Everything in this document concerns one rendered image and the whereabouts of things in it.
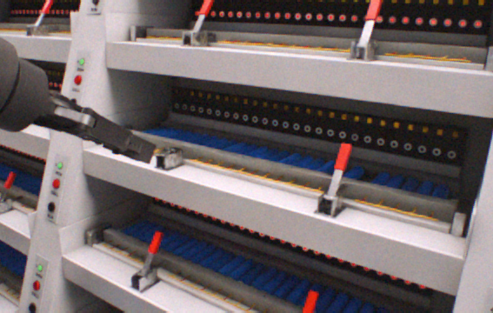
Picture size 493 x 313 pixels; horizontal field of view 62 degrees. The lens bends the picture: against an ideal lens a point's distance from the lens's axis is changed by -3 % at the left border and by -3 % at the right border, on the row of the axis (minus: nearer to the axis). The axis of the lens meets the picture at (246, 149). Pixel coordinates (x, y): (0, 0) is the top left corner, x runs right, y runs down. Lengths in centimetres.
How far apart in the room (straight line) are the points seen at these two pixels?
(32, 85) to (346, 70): 35
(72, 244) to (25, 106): 41
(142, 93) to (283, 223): 43
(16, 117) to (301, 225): 34
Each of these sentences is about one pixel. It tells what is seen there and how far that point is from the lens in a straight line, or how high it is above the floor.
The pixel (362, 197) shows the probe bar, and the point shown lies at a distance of 57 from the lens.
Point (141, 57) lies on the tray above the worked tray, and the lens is 72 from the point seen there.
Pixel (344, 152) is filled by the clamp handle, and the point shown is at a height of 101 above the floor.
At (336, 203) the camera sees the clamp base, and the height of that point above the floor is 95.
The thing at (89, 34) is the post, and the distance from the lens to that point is 82.
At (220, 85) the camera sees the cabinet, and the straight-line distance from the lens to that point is 84.
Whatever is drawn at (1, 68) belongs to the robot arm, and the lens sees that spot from 43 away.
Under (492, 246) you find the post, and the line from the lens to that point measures 48.
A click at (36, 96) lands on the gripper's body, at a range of 46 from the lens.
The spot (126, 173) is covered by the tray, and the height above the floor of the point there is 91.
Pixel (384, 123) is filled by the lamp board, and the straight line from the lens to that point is 66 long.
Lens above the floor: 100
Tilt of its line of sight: level
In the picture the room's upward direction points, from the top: 12 degrees clockwise
